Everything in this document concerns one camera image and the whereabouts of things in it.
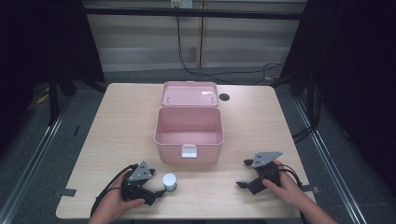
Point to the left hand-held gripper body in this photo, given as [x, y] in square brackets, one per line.
[140, 174]

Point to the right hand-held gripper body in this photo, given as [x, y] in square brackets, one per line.
[266, 158]

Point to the small white round jar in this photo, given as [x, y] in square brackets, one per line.
[169, 180]

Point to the pink plastic storage box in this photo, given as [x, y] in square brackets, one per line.
[174, 155]

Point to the person's left hand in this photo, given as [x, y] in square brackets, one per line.
[113, 203]

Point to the person's right hand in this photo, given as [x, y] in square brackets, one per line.
[289, 193]

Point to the grey tape strip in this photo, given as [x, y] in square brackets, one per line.
[65, 192]
[311, 188]

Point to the round black table grommet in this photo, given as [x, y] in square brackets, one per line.
[224, 96]

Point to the black stand leg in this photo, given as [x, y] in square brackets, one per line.
[53, 102]

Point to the black curtain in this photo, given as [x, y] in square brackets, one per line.
[37, 46]
[358, 77]

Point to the yellow tape strip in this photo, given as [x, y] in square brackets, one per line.
[42, 98]

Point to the metal floor rail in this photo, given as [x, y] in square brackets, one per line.
[330, 161]
[34, 149]

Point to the black horizontal frame bar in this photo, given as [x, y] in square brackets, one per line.
[186, 13]

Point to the white wall outlet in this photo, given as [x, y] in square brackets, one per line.
[181, 3]

